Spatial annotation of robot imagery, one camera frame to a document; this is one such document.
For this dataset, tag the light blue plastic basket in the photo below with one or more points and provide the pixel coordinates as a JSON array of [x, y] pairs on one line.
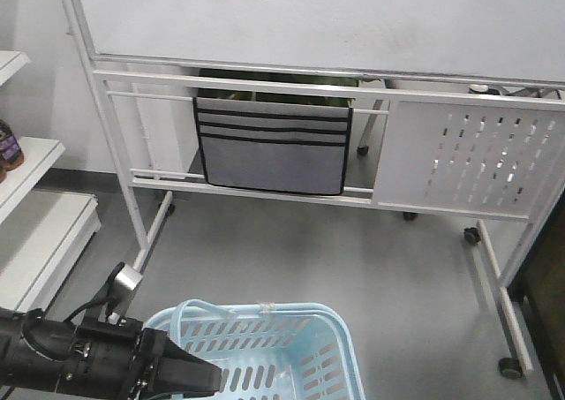
[[267, 350]]

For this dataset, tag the grey fabric pocket organizer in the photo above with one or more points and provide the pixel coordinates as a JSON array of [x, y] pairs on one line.
[[273, 147]]

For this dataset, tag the white rolling whiteboard stand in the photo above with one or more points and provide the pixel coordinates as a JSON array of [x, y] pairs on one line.
[[471, 128]]

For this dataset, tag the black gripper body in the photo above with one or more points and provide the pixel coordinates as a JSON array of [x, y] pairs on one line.
[[114, 360]]

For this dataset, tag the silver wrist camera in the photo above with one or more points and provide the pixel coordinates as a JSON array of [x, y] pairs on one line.
[[124, 281]]

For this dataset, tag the white shelf unit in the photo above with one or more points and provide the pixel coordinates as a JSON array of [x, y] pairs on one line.
[[43, 232]]

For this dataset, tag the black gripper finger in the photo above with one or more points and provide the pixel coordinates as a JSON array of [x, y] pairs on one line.
[[177, 372]]

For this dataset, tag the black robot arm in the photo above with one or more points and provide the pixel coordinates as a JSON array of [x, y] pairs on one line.
[[35, 351]]

